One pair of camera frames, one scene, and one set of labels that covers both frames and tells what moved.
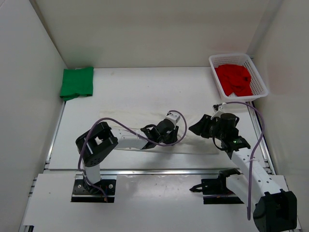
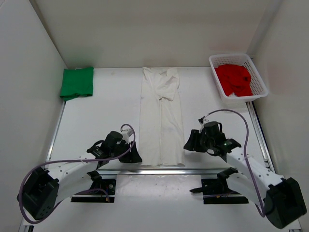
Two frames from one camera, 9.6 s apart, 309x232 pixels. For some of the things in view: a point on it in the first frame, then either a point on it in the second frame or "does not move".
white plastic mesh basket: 236,78 does not move
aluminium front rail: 163,172 does not move
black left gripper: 173,137 -> 134,156
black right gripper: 201,128 -> 192,145
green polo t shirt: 77,82 does not move
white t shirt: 189,142 -> 161,135
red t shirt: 235,79 does not move
